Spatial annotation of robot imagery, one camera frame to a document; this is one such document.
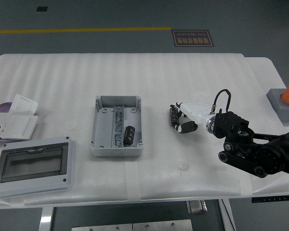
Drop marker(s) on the purple disc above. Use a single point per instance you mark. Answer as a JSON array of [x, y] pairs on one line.
[[3, 107]]

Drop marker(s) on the white table leg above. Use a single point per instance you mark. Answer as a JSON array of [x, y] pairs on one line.
[[46, 219], [227, 216]]

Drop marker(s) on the white flat switch panel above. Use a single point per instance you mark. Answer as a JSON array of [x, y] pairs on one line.
[[21, 126]]

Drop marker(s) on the black table control panel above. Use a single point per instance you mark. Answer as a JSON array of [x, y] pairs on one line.
[[272, 199]]

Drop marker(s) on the grey open junction box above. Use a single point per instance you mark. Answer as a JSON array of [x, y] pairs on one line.
[[103, 130]]

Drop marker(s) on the grey lid with clear window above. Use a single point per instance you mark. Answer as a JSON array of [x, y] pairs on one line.
[[31, 185]]

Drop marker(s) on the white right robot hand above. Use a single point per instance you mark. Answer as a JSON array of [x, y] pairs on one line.
[[196, 110]]

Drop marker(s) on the black floor sign orange text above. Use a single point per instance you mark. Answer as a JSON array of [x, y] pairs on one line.
[[192, 38]]

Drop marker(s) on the grey metal plate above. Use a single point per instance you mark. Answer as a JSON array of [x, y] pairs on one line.
[[101, 227], [162, 225]]

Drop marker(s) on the white foam mat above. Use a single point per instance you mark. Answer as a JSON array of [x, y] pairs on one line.
[[159, 79]]

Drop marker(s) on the grey block base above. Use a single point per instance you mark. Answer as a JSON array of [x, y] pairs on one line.
[[286, 113]]

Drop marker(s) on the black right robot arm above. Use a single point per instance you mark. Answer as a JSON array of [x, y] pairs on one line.
[[267, 151]]

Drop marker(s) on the metal mounting rail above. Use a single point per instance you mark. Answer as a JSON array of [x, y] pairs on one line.
[[118, 120]]

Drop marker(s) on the white switch panel with frame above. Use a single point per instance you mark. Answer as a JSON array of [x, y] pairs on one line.
[[24, 103]]

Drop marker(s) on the black floor hatch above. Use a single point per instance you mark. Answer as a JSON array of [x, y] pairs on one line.
[[41, 9]]

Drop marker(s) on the metal bracket under table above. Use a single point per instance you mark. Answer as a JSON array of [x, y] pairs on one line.
[[197, 207]]

